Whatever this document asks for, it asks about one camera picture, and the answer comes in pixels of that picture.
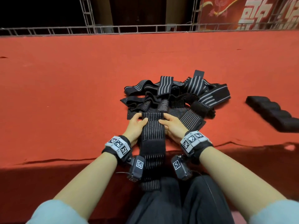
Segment person's right hand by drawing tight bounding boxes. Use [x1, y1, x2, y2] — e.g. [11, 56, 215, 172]
[158, 112, 189, 145]

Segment light blue sleeve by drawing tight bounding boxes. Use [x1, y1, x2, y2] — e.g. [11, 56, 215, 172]
[248, 199, 299, 224]
[26, 199, 89, 224]

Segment metal truss column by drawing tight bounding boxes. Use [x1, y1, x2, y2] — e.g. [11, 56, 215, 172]
[79, 0, 95, 35]
[192, 0, 202, 32]

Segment red banner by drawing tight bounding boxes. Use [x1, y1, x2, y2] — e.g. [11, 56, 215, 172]
[198, 0, 299, 31]

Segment black trousers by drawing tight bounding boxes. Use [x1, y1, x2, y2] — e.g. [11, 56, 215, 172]
[126, 175, 236, 224]

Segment person's right forearm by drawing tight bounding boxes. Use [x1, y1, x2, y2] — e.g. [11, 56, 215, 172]
[198, 146, 287, 221]

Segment person's left forearm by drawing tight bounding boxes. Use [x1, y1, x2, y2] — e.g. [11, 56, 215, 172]
[54, 152, 118, 221]

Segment metal railing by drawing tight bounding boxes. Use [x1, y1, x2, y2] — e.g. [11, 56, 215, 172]
[0, 23, 299, 36]

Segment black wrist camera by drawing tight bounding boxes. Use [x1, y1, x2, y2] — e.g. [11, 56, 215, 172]
[127, 154, 146, 183]
[170, 154, 193, 181]

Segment dark brown door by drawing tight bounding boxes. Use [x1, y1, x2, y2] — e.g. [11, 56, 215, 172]
[112, 0, 166, 25]

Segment pile of black straps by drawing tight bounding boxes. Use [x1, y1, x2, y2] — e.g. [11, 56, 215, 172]
[120, 69, 232, 133]

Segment black striped strap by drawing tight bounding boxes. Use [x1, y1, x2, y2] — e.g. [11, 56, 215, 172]
[264, 110, 292, 121]
[138, 111, 167, 192]
[254, 101, 282, 114]
[272, 117, 299, 133]
[245, 96, 272, 108]

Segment person's left hand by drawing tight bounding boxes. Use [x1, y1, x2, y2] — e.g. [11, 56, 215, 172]
[121, 112, 149, 147]

